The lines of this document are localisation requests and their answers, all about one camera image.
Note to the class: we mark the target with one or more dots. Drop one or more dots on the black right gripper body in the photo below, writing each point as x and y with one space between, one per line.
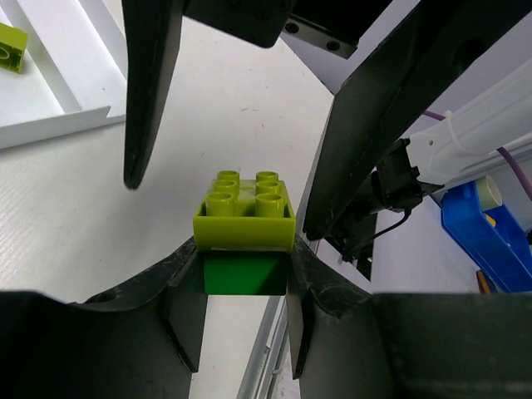
332 25

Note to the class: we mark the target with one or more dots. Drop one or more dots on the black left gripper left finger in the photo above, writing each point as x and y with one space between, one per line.
139 339

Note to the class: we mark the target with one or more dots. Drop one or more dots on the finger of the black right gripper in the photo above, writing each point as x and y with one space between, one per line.
153 30
428 50

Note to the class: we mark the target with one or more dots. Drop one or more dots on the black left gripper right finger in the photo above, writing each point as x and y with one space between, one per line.
347 343

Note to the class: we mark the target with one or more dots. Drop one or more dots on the lime-green lego pair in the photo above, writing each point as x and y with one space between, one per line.
13 44

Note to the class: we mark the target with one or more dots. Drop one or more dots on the yellow-green lego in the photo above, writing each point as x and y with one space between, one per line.
244 231

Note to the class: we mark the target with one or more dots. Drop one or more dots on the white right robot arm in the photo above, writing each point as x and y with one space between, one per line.
495 118

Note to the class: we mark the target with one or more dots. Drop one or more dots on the white divided sorting tray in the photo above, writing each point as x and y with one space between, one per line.
73 75

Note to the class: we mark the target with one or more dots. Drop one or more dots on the blue storage bin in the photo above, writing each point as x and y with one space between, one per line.
492 238

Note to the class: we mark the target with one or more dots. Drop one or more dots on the aluminium table front rail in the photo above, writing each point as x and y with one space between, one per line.
282 342

